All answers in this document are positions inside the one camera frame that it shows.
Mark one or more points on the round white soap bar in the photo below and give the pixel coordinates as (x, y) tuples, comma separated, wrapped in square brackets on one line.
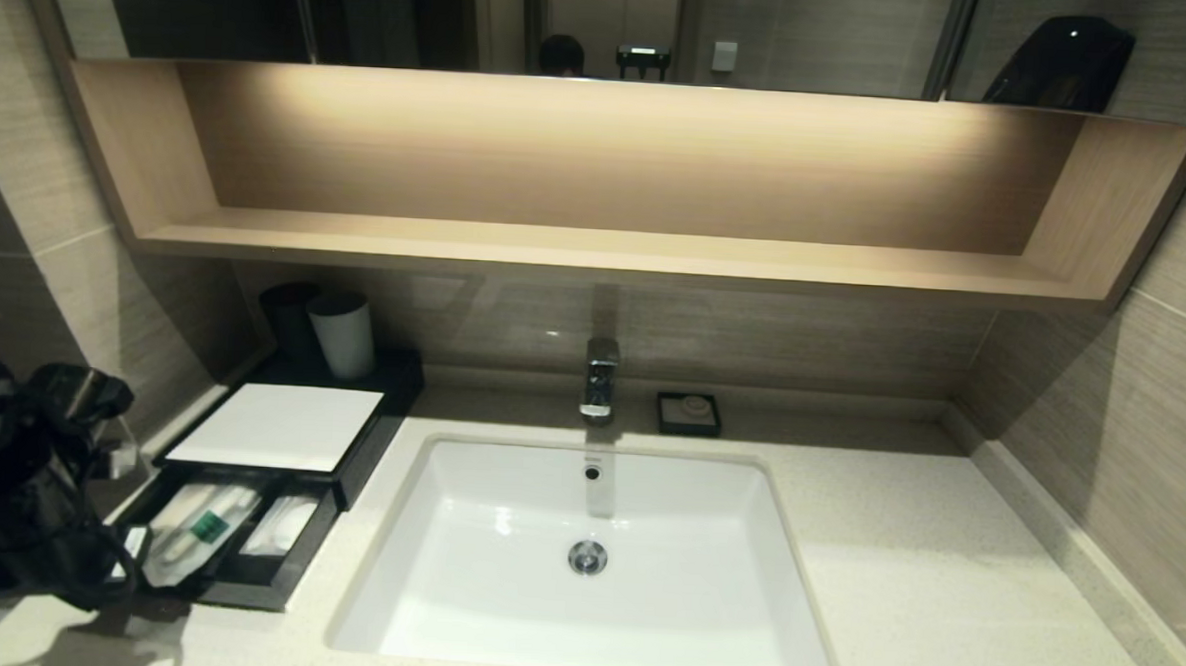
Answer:
[(695, 408)]

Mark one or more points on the white square plate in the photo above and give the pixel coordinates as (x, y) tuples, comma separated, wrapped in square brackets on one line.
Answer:
[(279, 424)]

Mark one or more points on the wooden wall shelf niche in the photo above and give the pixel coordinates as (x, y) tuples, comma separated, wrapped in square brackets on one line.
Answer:
[(606, 254)]

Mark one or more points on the chrome sink drain stopper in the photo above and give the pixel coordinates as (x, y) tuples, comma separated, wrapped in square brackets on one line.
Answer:
[(588, 558)]

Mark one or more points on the white ceramic sink basin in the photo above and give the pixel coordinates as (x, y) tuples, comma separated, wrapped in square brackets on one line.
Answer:
[(502, 589)]

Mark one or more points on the chrome sink faucet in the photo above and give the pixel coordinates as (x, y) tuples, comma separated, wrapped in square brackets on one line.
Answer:
[(600, 373)]

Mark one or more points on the grey plastic cup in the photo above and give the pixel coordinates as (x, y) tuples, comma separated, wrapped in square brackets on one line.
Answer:
[(344, 340)]

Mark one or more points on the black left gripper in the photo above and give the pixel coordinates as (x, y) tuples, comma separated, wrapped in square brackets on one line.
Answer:
[(53, 540)]

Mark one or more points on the small item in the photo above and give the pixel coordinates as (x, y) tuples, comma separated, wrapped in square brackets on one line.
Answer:
[(206, 528)]

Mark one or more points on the black glossy wall dispenser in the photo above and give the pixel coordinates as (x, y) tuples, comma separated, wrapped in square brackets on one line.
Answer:
[(1057, 65)]

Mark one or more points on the black square soap dish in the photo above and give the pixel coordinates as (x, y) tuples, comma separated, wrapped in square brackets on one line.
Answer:
[(667, 418)]

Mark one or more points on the black tumbler cup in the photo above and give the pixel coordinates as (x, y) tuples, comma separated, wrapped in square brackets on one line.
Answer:
[(288, 322)]

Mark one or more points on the black tray with white packets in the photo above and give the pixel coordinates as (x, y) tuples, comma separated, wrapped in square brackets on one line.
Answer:
[(262, 589)]

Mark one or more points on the black amenity box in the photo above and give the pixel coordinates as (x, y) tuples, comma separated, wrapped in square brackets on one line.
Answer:
[(379, 414)]

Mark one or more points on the small white wrapped packet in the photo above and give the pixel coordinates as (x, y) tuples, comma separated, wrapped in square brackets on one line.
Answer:
[(284, 525)]

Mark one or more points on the wall mirror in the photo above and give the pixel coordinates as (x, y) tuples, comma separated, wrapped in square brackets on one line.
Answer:
[(816, 32)]

